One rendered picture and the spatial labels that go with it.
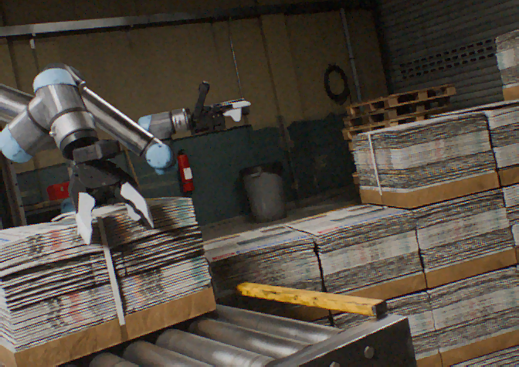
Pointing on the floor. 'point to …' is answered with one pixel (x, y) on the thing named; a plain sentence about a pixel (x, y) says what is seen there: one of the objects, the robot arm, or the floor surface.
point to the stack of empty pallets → (394, 113)
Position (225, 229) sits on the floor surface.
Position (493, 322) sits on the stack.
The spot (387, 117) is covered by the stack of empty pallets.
